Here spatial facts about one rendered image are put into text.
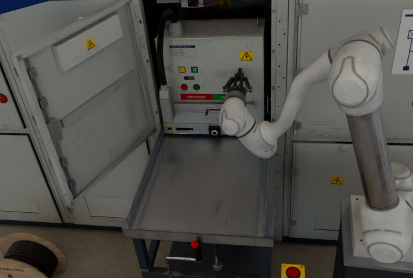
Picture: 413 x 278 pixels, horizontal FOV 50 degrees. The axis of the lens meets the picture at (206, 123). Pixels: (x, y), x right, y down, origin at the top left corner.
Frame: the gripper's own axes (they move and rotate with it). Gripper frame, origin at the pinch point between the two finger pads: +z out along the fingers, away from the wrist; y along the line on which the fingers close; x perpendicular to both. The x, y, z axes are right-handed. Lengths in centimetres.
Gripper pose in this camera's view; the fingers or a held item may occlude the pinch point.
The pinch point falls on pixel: (239, 74)
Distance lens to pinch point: 202.1
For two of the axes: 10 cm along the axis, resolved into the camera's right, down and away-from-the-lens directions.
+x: -0.8, -8.1, -5.8
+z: 1.5, -5.9, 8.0
